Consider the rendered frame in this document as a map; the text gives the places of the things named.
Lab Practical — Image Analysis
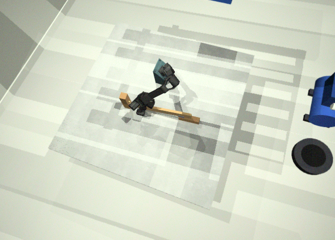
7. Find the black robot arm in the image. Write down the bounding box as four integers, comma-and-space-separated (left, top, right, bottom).
128, 63, 180, 111

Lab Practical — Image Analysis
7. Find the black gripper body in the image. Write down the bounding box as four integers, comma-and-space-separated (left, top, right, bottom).
136, 106, 146, 116

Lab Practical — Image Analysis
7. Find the long wooden rail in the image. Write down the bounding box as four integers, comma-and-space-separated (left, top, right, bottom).
146, 106, 192, 119

